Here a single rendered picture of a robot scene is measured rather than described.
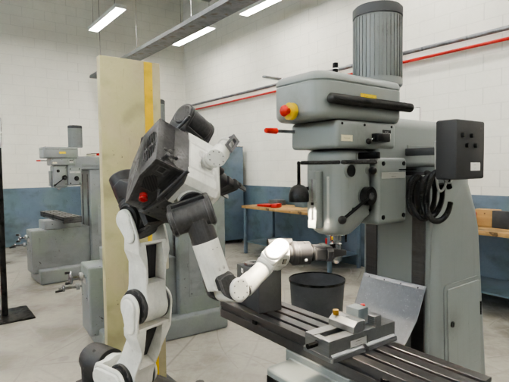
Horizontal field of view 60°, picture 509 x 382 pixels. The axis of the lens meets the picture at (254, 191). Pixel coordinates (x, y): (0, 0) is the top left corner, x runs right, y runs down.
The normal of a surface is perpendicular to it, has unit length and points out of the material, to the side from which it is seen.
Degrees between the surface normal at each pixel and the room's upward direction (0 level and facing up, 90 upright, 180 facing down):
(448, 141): 90
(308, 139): 90
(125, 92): 90
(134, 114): 90
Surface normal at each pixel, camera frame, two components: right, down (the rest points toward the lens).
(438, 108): -0.80, 0.04
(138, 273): -0.60, 0.05
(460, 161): 0.60, 0.04
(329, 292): 0.30, 0.11
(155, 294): 0.79, -0.14
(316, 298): -0.14, 0.11
